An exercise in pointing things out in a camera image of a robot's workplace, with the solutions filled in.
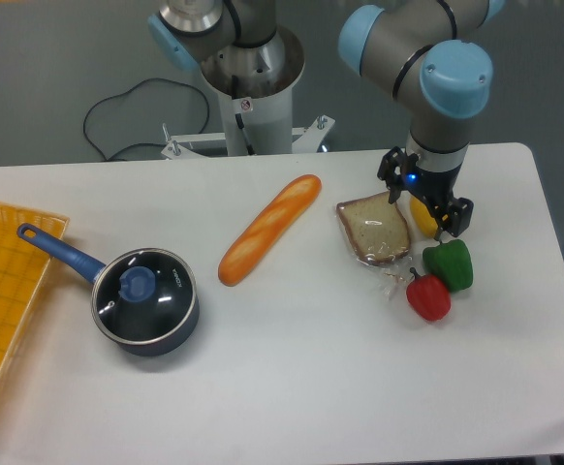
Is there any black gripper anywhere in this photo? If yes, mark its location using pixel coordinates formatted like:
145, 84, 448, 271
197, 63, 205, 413
377, 146, 474, 240

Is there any glass lid with blue knob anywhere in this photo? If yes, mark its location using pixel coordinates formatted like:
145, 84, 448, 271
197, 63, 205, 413
91, 248, 200, 345

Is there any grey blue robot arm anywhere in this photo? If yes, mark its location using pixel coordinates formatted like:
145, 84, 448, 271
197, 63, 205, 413
148, 1, 502, 236

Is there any yellow bell pepper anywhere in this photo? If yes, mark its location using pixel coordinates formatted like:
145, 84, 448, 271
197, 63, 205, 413
409, 197, 438, 238

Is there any wrapped bread slice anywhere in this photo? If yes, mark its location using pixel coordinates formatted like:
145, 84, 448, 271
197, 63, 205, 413
335, 191, 413, 298

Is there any green bell pepper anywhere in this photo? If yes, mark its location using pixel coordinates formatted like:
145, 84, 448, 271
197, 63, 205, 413
423, 239, 474, 293

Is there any red bell pepper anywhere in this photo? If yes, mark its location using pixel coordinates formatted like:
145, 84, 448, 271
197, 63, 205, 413
406, 267, 452, 322

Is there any orange baguette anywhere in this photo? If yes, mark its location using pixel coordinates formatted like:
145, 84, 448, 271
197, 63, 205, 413
218, 174, 322, 287

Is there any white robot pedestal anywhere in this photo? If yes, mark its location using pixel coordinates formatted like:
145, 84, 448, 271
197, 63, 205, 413
201, 26, 305, 155

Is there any white metal base frame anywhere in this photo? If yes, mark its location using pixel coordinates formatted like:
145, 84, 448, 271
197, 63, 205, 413
161, 114, 335, 160

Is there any blue saucepan with handle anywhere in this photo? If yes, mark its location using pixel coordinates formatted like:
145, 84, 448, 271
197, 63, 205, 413
16, 223, 202, 358

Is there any black floor cable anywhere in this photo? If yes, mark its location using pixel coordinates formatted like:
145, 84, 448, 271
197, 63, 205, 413
82, 77, 211, 162

